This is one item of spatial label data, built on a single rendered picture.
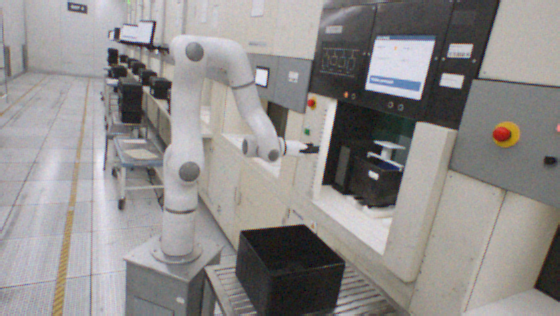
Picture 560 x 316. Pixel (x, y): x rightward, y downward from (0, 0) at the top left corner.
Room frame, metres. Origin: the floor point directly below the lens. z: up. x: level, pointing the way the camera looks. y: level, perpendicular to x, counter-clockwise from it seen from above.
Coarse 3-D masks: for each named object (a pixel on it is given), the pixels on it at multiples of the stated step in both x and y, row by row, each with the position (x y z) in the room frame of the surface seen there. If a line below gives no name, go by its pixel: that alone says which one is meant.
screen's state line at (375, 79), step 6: (372, 78) 1.41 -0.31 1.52; (378, 78) 1.38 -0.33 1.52; (384, 78) 1.35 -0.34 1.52; (390, 78) 1.33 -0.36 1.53; (396, 78) 1.30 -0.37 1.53; (384, 84) 1.35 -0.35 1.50; (390, 84) 1.32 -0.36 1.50; (396, 84) 1.30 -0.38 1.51; (402, 84) 1.27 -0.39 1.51; (408, 84) 1.25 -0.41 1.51; (414, 84) 1.23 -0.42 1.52; (414, 90) 1.22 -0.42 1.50
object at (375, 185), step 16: (384, 144) 1.64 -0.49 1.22; (368, 160) 1.75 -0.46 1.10; (384, 160) 1.79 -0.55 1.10; (352, 176) 1.69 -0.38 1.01; (368, 176) 1.60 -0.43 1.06; (384, 176) 1.52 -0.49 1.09; (400, 176) 1.58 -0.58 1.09; (368, 192) 1.58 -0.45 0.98; (384, 192) 1.54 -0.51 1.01; (368, 208) 1.57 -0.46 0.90
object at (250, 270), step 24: (240, 240) 1.07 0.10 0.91; (264, 240) 1.14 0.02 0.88; (288, 240) 1.19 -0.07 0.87; (312, 240) 1.16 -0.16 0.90; (240, 264) 1.05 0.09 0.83; (264, 264) 1.12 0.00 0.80; (288, 264) 1.18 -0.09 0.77; (312, 264) 1.14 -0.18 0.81; (336, 264) 0.97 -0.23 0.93; (264, 288) 0.88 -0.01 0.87; (288, 288) 0.88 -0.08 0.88; (312, 288) 0.93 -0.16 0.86; (336, 288) 0.97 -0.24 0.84; (264, 312) 0.86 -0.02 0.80; (288, 312) 0.89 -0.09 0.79; (312, 312) 0.94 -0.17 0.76
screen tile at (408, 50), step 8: (408, 48) 1.28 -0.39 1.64; (416, 48) 1.25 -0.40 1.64; (400, 56) 1.31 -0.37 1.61; (408, 56) 1.27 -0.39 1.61; (416, 56) 1.24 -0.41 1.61; (424, 56) 1.21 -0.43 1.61; (400, 64) 1.30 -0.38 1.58; (408, 64) 1.27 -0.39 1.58; (416, 64) 1.23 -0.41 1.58; (424, 64) 1.21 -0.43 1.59; (400, 72) 1.29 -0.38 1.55; (408, 72) 1.26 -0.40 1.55; (416, 72) 1.23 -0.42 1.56
